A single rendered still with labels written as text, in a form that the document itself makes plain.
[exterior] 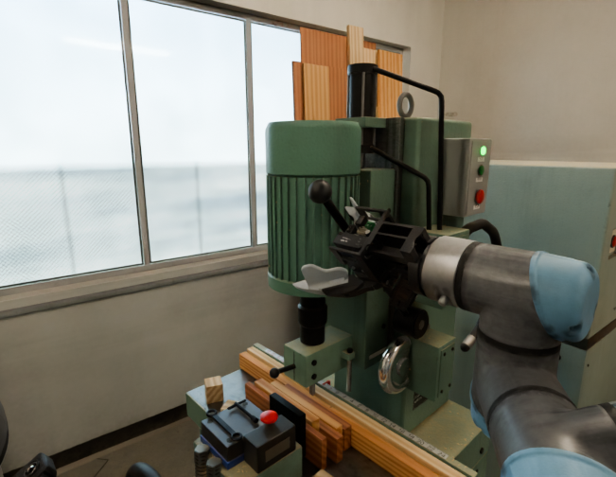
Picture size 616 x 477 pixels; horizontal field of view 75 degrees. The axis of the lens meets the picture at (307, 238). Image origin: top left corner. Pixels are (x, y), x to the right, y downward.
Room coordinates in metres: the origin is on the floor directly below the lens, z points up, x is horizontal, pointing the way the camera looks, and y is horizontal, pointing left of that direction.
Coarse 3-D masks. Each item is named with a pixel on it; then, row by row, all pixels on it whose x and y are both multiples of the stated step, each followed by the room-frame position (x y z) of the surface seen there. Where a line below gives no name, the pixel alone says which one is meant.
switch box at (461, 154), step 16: (448, 144) 0.86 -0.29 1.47; (464, 144) 0.83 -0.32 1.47; (480, 144) 0.85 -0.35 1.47; (448, 160) 0.85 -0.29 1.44; (464, 160) 0.83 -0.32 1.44; (448, 176) 0.85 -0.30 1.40; (464, 176) 0.83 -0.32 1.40; (480, 176) 0.86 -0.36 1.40; (448, 192) 0.85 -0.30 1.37; (464, 192) 0.82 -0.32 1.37; (448, 208) 0.85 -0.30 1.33; (464, 208) 0.82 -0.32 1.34; (480, 208) 0.87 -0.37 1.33
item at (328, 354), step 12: (336, 336) 0.79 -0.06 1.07; (348, 336) 0.79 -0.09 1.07; (288, 348) 0.74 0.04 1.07; (300, 348) 0.73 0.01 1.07; (312, 348) 0.73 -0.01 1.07; (324, 348) 0.74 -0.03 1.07; (336, 348) 0.76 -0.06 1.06; (288, 360) 0.74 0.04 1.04; (300, 360) 0.72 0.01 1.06; (312, 360) 0.72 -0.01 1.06; (324, 360) 0.74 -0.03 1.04; (336, 360) 0.76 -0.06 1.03; (288, 372) 0.74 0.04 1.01; (300, 372) 0.72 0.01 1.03; (312, 372) 0.72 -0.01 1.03; (324, 372) 0.74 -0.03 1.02
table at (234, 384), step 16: (224, 384) 0.87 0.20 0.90; (240, 384) 0.87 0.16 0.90; (192, 400) 0.82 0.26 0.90; (224, 400) 0.81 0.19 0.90; (240, 400) 0.81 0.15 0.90; (192, 416) 0.82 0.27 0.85; (352, 448) 0.66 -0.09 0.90; (304, 464) 0.62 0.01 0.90; (336, 464) 0.62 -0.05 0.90; (352, 464) 0.62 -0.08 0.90; (368, 464) 0.62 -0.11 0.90
